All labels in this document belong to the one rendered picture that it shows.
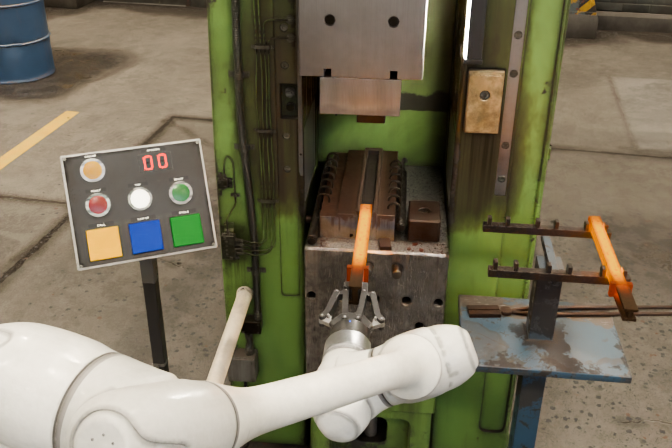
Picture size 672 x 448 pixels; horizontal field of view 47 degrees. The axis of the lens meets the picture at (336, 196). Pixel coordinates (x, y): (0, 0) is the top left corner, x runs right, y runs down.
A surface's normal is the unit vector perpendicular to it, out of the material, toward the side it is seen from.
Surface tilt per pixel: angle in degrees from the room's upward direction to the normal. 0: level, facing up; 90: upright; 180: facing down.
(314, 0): 90
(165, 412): 46
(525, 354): 0
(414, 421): 90
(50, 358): 13
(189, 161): 60
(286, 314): 90
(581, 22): 90
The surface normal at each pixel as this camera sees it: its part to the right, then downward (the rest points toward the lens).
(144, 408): 0.46, -0.77
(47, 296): 0.00, -0.89
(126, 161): 0.29, -0.07
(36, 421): -0.24, 0.04
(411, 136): -0.09, 0.45
